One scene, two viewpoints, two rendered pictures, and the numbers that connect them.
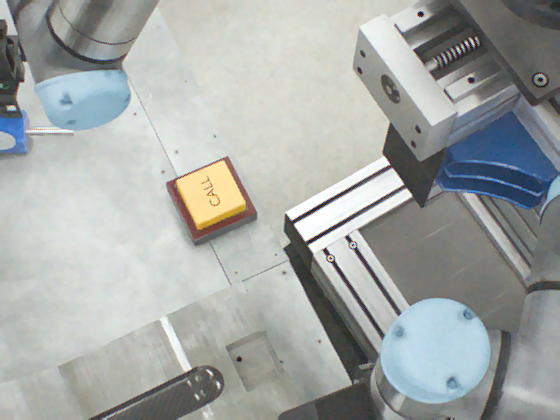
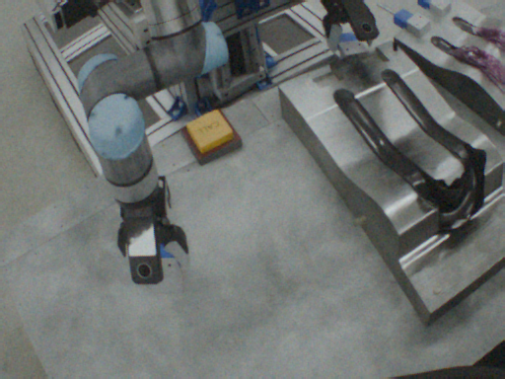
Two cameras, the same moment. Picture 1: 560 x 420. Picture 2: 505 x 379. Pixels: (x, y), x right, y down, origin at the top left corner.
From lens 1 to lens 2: 1.01 m
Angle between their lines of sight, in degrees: 37
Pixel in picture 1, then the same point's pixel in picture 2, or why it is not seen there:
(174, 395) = (352, 113)
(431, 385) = not seen: outside the picture
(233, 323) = (305, 86)
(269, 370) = (327, 79)
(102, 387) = (353, 147)
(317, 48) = not seen: hidden behind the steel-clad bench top
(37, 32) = (176, 51)
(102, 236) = (238, 199)
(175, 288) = (273, 153)
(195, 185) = (204, 135)
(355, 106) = not seen: hidden behind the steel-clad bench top
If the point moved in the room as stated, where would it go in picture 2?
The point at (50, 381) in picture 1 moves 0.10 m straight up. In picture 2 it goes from (354, 173) to (353, 133)
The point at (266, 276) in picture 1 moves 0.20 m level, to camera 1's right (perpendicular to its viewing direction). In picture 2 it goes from (261, 107) to (261, 35)
